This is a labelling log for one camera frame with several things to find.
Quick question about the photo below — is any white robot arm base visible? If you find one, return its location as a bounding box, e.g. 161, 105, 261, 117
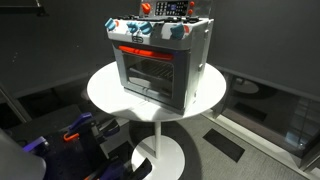
0, 129, 46, 180

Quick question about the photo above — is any grey toy stove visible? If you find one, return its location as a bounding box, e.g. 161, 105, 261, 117
106, 0, 214, 114

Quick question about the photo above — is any blue right knob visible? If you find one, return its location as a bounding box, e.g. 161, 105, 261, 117
170, 24, 184, 40

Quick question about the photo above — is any blue knob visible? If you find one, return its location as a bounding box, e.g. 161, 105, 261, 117
127, 22, 139, 33
139, 22, 153, 35
170, 24, 184, 40
105, 18, 116, 30

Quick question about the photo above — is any purple orange upper clamp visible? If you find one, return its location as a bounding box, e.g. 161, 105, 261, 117
63, 112, 120, 143

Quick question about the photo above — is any blue far left knob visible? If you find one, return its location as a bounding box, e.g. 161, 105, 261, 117
105, 18, 116, 30

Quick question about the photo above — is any orange oven door handle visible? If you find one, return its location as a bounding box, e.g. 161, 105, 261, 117
118, 46, 174, 61

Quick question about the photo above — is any white round pedestal table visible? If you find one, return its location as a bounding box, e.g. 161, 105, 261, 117
87, 62, 226, 180

